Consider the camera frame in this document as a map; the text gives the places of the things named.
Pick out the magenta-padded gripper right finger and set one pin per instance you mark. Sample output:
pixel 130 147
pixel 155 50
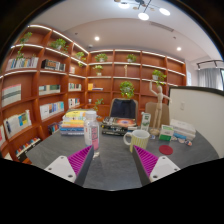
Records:
pixel 164 166

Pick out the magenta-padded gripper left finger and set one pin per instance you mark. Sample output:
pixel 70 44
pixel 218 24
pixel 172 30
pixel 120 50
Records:
pixel 60 165

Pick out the clear plastic water bottle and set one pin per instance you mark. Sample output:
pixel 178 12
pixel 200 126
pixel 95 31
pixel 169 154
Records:
pixel 91 133

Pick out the flat round red coaster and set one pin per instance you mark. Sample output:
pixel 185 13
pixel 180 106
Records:
pixel 166 150

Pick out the small green and white box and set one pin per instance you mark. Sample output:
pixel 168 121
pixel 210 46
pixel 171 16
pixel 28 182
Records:
pixel 166 132

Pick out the yellow-striped white mug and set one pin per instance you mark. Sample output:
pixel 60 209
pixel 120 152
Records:
pixel 140 140

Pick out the stack of white boxes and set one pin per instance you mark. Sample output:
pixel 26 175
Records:
pixel 183 127

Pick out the stack of colourful books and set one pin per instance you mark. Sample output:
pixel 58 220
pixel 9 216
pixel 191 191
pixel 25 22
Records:
pixel 72 123

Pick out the green and white carton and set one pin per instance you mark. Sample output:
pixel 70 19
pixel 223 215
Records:
pixel 145 121

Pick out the tan chair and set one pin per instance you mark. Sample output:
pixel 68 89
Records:
pixel 165 115

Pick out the wooden artist mannequin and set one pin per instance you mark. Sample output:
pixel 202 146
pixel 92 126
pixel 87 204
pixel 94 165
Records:
pixel 158 106

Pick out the stack of dark books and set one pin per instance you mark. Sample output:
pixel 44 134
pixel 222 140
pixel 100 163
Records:
pixel 118 124

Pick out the chair with dark jacket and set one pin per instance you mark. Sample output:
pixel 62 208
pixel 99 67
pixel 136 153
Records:
pixel 123 108

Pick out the wooden shelf unit with books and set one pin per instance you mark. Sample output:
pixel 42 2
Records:
pixel 30 100

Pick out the grey curtain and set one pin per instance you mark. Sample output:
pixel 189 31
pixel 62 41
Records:
pixel 209 78

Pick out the recessed ceiling spotlight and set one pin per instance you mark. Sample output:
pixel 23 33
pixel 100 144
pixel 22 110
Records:
pixel 96 38
pixel 179 48

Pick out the ceiling air vent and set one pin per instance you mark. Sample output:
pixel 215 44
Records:
pixel 161 26

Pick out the ceiling lamp with round lights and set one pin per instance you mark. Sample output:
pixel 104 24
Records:
pixel 143 15

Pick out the white wall switch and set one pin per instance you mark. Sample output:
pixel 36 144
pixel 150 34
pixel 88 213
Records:
pixel 182 105

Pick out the black ceiling track rail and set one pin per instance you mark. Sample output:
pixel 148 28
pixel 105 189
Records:
pixel 208 62

